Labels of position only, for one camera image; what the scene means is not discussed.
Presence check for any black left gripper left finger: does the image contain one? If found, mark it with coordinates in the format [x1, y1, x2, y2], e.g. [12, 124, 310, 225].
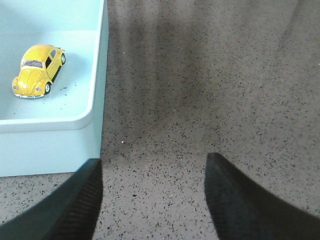
[0, 159, 103, 240]

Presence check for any light blue storage box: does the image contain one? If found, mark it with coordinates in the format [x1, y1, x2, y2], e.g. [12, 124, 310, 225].
[0, 0, 109, 177]

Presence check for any yellow toy beetle car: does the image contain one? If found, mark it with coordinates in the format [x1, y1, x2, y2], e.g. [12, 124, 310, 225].
[11, 44, 66, 99]

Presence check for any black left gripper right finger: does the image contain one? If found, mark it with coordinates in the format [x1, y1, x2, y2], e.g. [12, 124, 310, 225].
[204, 152, 320, 240]

